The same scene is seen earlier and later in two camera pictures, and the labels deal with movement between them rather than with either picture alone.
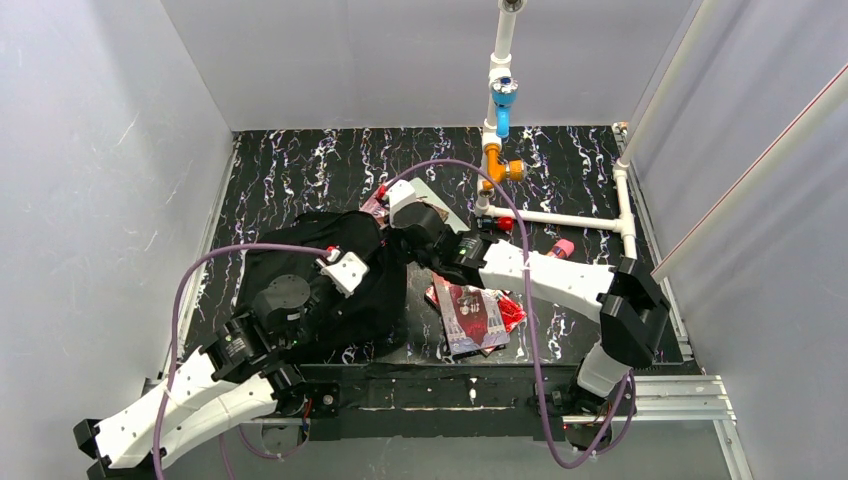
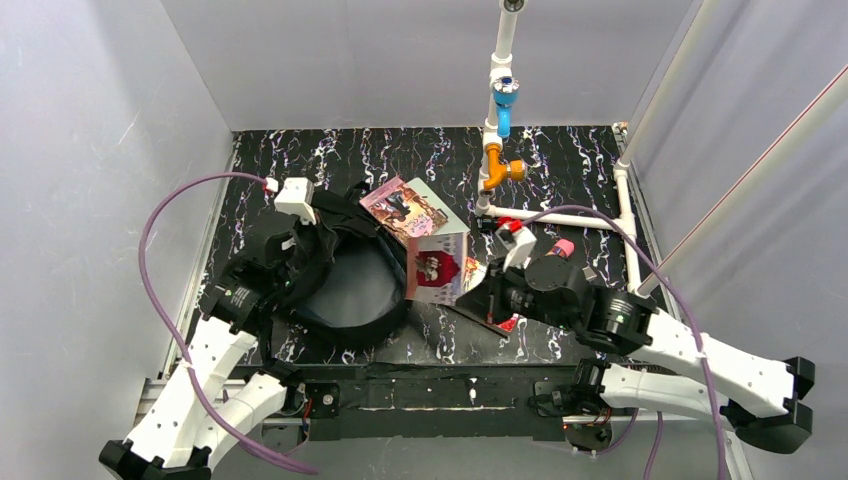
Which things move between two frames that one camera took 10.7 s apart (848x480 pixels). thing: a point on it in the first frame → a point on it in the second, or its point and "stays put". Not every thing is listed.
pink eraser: [562, 249] stays put
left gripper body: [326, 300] → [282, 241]
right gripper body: [395, 234] → [494, 291]
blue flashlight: [504, 94] stays put
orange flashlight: [498, 170] stays put
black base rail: [524, 400] stays put
